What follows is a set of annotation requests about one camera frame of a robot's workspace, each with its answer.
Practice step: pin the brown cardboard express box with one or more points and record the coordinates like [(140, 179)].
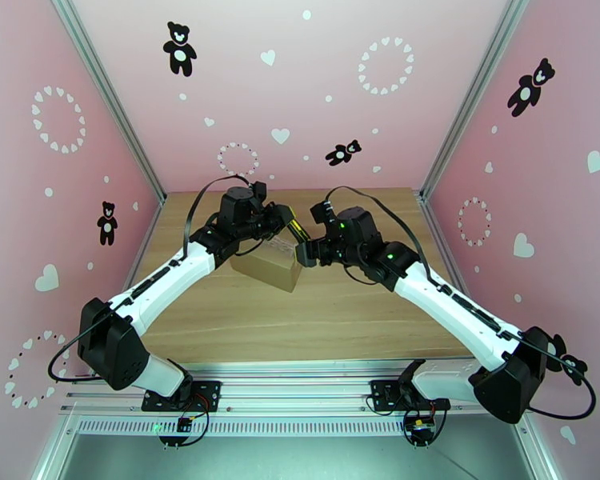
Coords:
[(267, 269)]

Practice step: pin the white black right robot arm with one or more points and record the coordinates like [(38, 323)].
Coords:
[(455, 303)]

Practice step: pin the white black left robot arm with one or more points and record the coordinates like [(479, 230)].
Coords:
[(155, 288)]

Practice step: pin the perforated metal vent strip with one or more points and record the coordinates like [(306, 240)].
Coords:
[(290, 427)]

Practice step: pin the black board with yellow connector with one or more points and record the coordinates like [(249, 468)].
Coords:
[(420, 429)]

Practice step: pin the small black circuit board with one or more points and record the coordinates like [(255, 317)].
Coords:
[(184, 424)]

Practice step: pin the aluminium mounting rail frame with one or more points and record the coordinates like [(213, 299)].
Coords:
[(300, 388)]

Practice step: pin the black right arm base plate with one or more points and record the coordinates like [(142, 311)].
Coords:
[(380, 393)]

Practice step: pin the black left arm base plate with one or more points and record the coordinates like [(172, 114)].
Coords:
[(210, 393)]

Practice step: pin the aluminium corner post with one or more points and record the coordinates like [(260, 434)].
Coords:
[(110, 93), (472, 93)]

